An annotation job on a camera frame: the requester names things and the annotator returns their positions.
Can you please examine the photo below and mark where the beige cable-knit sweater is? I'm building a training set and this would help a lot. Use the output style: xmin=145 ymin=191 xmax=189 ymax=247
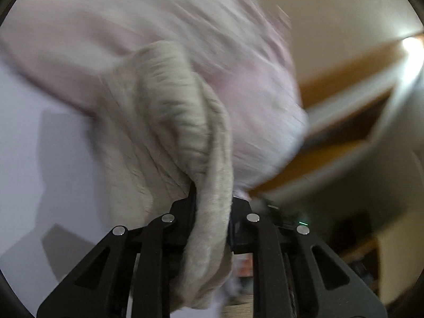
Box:
xmin=96 ymin=41 xmax=233 ymax=310

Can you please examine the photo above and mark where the right pink floral pillow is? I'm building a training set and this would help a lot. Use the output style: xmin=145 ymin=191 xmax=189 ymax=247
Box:
xmin=1 ymin=0 xmax=308 ymax=193

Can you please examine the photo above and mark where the wooden bed headboard frame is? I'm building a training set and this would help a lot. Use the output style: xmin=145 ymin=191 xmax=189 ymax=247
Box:
xmin=249 ymin=33 xmax=423 ymax=197

